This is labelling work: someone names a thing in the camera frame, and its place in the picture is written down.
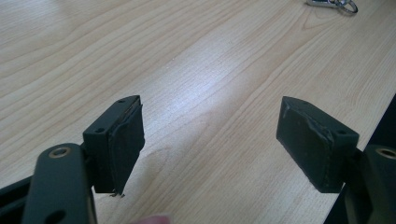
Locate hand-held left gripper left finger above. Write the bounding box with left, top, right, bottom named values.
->
left=82, top=94, right=147, bottom=198

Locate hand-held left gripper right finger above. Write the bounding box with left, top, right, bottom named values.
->
left=276, top=95, right=361, bottom=194

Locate silver metal key ring clasp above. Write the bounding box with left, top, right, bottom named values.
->
left=305, top=0, right=360, bottom=15

